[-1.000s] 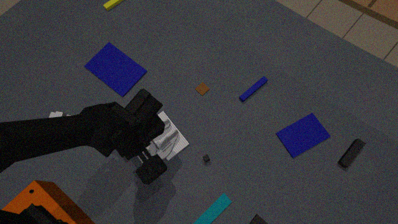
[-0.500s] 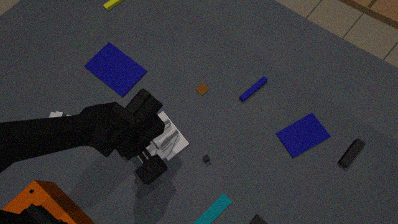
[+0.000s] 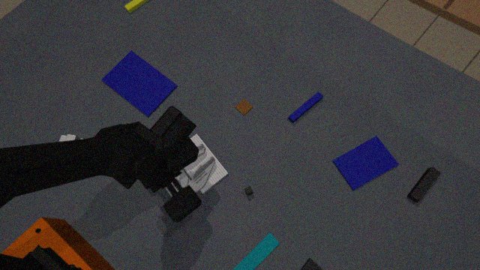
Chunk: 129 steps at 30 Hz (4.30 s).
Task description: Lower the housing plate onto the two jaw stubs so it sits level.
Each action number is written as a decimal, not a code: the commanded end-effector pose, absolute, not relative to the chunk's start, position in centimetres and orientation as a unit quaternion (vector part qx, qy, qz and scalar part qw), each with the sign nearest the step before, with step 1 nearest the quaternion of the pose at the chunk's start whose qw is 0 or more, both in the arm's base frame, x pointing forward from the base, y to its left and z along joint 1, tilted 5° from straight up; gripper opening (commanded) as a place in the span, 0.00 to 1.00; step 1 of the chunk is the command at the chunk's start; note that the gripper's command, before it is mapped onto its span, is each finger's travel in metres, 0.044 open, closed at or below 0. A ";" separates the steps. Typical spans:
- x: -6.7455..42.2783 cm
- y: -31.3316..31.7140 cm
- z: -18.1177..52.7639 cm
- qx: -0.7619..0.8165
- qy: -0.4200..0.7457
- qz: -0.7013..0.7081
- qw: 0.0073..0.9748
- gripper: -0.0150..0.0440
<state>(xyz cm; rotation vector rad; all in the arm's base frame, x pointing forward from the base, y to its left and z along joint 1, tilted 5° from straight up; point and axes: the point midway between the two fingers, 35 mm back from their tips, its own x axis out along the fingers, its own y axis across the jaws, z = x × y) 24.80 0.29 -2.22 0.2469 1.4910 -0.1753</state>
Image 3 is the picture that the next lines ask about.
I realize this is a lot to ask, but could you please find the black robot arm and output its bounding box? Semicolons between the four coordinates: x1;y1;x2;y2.
0;106;199;270

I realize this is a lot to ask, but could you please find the teal flat bar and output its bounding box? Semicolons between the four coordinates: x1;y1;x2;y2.
233;233;280;270

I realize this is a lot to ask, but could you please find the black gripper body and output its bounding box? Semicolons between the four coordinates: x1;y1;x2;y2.
141;158;202;222

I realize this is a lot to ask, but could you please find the yellow square rod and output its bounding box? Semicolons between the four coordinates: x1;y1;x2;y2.
124;0;148;13

